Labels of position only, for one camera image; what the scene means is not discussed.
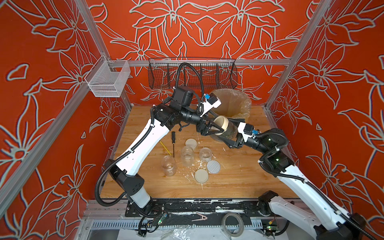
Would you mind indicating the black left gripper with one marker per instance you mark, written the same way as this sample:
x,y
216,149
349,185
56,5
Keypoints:
x,y
205,130

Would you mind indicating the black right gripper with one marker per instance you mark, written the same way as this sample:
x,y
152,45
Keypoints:
x,y
242,143

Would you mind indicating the beige lidded jar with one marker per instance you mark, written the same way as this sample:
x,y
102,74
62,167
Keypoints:
x,y
231,132
205,154

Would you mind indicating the clear jar with tea leaves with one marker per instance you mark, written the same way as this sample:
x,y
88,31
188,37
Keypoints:
x,y
187,156

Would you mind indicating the jar with foil seal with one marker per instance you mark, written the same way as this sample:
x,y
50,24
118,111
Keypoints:
x,y
169,166

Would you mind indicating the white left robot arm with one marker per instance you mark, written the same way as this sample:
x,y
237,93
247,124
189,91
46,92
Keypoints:
x,y
183,106

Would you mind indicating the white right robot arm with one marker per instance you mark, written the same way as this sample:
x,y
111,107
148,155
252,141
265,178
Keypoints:
x,y
327,220

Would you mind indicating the silver mesh waste bin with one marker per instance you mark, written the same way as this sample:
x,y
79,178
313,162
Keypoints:
x,y
216,137

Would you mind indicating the yellow plastic bin liner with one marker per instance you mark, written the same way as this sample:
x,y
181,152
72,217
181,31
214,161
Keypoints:
x,y
234,104

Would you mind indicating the red clip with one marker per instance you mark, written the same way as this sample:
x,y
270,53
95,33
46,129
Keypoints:
x,y
201,218

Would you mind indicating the clear tape roll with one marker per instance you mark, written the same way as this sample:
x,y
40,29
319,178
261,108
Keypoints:
x,y
232,225

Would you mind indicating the crumpled clear plastic film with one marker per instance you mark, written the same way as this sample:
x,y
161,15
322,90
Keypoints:
x,y
184,233

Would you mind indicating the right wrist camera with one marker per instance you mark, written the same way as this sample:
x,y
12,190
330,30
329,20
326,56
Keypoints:
x,y
247,131

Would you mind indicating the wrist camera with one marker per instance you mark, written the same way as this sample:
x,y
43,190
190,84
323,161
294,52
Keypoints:
x,y
247,131
209,102

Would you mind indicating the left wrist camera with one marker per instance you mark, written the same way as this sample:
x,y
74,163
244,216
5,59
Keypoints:
x,y
209,102

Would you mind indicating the black handled screwdriver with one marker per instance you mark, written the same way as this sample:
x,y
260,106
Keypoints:
x,y
173,142

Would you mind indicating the black wire wall basket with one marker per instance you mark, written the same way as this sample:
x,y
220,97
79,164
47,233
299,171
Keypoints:
x,y
193,72

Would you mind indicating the white cable duct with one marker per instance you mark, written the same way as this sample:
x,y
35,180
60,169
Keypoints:
x,y
133,224

